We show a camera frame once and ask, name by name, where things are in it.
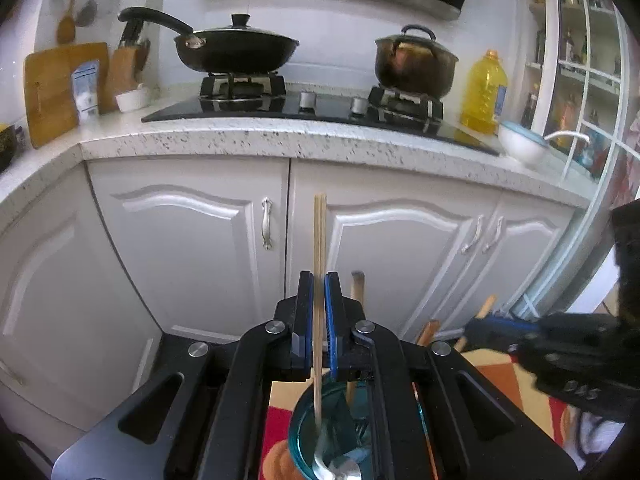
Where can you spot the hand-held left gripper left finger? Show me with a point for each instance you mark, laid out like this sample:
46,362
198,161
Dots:
307,310

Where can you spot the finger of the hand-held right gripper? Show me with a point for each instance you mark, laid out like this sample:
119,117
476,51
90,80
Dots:
500,330

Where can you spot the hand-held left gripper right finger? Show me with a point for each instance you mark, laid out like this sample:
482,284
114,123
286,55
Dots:
332,320

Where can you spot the wooden chopstick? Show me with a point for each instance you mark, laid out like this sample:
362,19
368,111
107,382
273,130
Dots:
317,240
427,332
324,235
482,310

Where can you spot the blue-rimmed white utensil holder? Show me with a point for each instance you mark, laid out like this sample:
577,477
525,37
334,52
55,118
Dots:
340,410

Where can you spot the round silver spoon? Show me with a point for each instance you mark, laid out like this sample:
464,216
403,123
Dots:
332,462

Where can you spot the orange yellow printed cloth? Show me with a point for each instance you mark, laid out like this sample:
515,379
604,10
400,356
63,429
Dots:
500,385

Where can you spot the narrow white cabinet door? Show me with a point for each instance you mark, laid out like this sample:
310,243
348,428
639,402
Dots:
530,260

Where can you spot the white cloth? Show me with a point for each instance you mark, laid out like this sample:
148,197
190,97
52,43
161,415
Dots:
600,435

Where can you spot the speckled stone countertop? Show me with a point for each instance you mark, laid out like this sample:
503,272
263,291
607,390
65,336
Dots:
250,142

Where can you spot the white bowl with blue rim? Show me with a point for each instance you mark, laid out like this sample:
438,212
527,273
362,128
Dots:
522,147

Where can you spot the black gas stove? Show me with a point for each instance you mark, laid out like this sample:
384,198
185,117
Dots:
330,110

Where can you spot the yellow cooking oil bottle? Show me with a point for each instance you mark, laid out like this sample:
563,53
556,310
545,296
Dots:
482,95

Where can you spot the wide white corner cabinet door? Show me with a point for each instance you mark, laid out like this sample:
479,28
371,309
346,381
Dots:
60,285

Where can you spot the dark cooking pot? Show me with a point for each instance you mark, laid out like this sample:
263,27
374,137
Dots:
415,65

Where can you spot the black frying pan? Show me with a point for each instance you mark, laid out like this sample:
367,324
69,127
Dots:
235,50

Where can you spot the small white bowl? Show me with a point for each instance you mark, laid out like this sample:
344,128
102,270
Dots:
131,101

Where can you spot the white glass-door cabinet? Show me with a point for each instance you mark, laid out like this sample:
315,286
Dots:
575,60

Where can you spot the wooden knife block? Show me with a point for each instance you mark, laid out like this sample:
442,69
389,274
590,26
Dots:
125,70

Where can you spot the blue and white packet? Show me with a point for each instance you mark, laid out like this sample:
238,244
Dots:
86,90

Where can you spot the wooden cutting board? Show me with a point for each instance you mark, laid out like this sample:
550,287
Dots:
50,95

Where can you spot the dark bowl with yellow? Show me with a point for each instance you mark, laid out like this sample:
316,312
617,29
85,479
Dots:
7,147

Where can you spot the hanging wooden spatula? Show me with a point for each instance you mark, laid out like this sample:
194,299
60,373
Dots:
66,27

